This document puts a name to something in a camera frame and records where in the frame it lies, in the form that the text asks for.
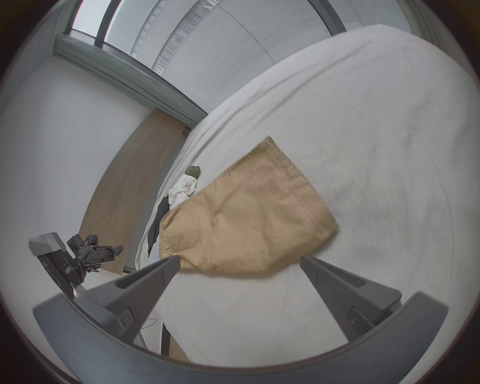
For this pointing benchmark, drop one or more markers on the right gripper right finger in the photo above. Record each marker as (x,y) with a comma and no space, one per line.
(356,303)

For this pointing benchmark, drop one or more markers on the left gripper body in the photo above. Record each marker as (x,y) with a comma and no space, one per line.
(101,254)

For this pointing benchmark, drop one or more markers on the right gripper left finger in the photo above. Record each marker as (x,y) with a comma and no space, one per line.
(123,300)

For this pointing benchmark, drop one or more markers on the tan shorts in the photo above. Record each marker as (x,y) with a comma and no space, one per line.
(255,217)

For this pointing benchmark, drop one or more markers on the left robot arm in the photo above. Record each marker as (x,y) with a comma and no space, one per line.
(47,245)

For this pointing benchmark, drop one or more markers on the bed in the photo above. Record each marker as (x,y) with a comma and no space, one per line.
(375,150)

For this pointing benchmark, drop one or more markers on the black garment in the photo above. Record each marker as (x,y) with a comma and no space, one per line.
(159,217)

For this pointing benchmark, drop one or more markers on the white garment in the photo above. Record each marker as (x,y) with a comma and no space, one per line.
(182,191)

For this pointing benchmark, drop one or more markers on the green garment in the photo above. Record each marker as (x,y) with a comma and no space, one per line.
(194,171)

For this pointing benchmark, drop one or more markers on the window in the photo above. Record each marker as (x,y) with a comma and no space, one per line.
(225,37)

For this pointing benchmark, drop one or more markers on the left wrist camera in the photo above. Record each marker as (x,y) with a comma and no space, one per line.
(92,239)

